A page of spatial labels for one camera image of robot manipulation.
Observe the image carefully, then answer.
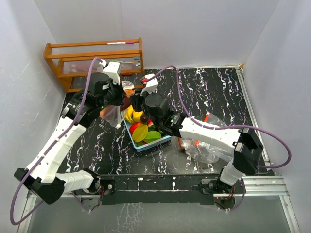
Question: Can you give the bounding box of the purple eggplant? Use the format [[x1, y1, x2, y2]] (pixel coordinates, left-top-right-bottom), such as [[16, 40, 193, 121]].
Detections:
[[140, 114, 149, 123]]

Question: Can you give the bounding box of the yellow mango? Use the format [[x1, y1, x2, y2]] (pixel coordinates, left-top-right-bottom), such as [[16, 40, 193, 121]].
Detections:
[[132, 111, 144, 123]]

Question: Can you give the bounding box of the white dotted zip bag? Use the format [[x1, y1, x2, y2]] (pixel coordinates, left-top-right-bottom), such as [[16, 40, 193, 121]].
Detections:
[[99, 89, 134, 129]]

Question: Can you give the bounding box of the watermelon slice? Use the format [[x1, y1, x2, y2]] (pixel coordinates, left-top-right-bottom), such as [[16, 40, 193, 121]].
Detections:
[[147, 119, 154, 128]]

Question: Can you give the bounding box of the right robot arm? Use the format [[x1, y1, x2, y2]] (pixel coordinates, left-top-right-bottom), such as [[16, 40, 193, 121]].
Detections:
[[130, 93, 263, 193]]

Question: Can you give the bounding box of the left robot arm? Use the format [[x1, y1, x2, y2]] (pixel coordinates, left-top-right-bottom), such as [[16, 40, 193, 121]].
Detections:
[[14, 71, 125, 204]]

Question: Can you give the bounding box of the clear bag orange zipper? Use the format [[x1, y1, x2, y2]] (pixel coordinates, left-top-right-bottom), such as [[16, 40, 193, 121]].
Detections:
[[179, 114, 240, 164]]

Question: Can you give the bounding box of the yellow banana bunch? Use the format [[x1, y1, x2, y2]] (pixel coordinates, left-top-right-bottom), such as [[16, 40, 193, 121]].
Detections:
[[124, 105, 135, 125]]

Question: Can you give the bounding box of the yellow starfruit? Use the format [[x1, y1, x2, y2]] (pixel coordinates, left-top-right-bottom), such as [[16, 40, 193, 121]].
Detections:
[[132, 124, 148, 143]]

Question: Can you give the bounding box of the green pen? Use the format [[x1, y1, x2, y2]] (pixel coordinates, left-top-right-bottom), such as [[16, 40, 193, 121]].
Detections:
[[110, 59, 134, 64]]

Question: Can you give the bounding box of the wooden shelf rack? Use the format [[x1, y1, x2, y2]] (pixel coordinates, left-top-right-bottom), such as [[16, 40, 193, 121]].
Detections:
[[43, 38, 144, 93]]

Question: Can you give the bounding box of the light blue plastic basket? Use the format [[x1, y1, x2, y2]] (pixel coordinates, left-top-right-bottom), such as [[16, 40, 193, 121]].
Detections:
[[123, 119, 172, 152]]

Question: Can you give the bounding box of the pink white pen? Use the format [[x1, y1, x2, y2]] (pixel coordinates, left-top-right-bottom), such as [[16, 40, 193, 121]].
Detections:
[[106, 41, 134, 45]]

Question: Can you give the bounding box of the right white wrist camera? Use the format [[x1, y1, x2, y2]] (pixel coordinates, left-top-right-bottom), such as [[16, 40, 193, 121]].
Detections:
[[140, 73, 158, 96]]

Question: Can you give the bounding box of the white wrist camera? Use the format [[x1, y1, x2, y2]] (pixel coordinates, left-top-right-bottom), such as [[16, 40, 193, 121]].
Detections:
[[140, 73, 158, 96], [97, 59, 121, 85]]

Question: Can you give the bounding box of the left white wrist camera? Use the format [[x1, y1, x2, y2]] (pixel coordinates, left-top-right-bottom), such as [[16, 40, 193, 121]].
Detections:
[[97, 59, 121, 85]]

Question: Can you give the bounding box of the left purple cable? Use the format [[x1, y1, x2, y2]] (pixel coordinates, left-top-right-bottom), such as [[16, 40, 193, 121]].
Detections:
[[9, 57, 104, 226]]

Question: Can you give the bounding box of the purple cable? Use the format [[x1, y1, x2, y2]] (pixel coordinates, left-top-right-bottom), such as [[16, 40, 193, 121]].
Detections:
[[143, 65, 292, 212], [9, 57, 104, 226]]

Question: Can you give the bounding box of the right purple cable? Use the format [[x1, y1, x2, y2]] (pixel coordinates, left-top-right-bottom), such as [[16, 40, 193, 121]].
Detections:
[[143, 65, 292, 212]]

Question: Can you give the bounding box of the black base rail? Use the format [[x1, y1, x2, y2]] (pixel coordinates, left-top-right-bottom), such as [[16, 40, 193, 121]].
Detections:
[[72, 173, 246, 206]]

